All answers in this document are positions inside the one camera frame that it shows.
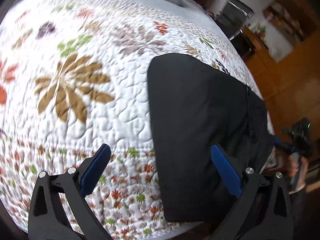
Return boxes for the black padded pants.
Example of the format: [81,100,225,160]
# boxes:
[147,53,274,222]

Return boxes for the person's right hand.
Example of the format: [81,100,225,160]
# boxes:
[287,152,309,190]

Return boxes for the wooden desk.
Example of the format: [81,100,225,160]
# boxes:
[242,26,275,64]

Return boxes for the black office chair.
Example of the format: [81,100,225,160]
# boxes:
[214,0,255,41]

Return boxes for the floral quilted bedspread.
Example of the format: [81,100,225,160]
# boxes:
[0,0,273,240]

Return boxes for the wooden wall shelf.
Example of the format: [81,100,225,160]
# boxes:
[263,1,305,47]

